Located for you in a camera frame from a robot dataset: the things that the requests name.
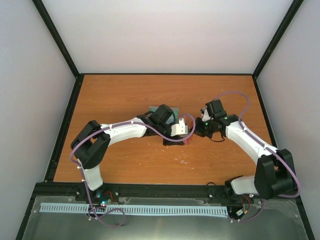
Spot grey glasses case green lining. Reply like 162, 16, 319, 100
148, 106, 179, 124

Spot pink transparent sunglasses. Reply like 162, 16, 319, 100
182, 119, 196, 146

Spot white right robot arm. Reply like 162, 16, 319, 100
195, 99, 299, 200

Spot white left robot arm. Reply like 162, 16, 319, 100
70, 104, 189, 202

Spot grey metal front plate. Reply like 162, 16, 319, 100
24, 196, 308, 240

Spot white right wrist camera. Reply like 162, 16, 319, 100
200, 107, 211, 122

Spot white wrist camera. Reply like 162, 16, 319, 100
170, 118, 189, 137
200, 107, 211, 122

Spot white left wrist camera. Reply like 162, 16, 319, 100
170, 118, 189, 137

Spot light blue slotted cable duct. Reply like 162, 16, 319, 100
39, 203, 228, 218

